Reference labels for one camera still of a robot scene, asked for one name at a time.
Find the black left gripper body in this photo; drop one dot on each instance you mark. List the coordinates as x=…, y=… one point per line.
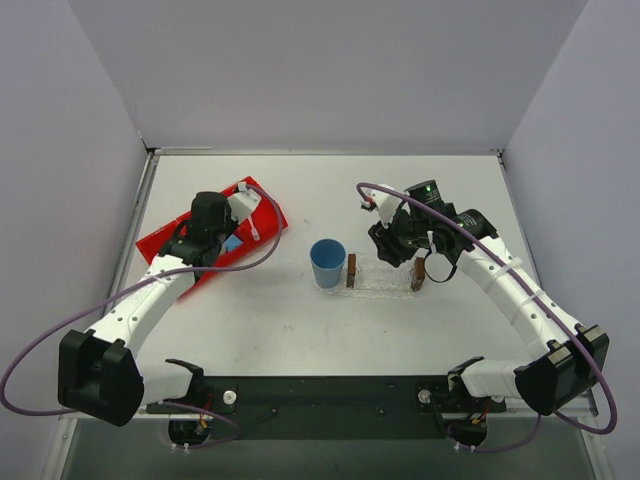
x=216, y=240

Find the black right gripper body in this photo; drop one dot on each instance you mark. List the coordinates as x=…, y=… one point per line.
x=388, y=245

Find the clear textured holder with wood ends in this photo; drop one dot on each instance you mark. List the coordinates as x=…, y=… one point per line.
x=366, y=273

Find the blue plastic cup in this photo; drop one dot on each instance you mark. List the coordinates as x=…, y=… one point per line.
x=327, y=257

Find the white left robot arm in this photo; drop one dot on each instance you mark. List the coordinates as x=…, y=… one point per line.
x=97, y=370

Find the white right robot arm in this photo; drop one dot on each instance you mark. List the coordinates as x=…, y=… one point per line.
x=564, y=358

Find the blue toothpaste tube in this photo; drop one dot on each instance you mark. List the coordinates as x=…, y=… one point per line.
x=232, y=243

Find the pink toothbrush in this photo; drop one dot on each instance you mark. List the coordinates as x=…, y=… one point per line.
x=254, y=231

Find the clear textured glass tray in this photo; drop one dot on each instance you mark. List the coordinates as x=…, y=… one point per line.
x=340, y=290

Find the red plastic compartment bin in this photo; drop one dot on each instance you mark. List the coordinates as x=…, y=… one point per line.
x=268, y=219

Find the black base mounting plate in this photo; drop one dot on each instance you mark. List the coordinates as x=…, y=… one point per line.
x=342, y=407

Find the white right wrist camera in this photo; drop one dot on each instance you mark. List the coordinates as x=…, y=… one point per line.
x=380, y=201

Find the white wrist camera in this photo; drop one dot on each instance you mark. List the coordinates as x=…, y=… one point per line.
x=243, y=202
x=380, y=201

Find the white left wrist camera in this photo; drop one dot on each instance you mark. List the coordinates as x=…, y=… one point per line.
x=243, y=202

